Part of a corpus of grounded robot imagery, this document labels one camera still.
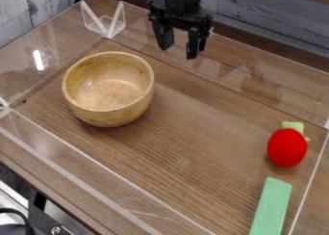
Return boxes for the green tape strip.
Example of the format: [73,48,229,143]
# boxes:
[248,177,293,235]

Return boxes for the clear acrylic corner bracket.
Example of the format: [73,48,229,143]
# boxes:
[80,1,126,39]

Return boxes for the black metal bracket with screw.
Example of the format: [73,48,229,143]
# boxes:
[28,192,75,235]

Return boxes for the clear acrylic tray walls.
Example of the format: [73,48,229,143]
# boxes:
[0,7,329,235]

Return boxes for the black cable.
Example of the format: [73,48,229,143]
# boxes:
[0,207,36,235]

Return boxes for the red ball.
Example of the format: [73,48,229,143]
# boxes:
[268,120,310,168]

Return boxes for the wooden bowl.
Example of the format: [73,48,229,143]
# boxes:
[61,51,156,127]

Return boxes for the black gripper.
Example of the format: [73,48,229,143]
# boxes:
[149,0,212,60]

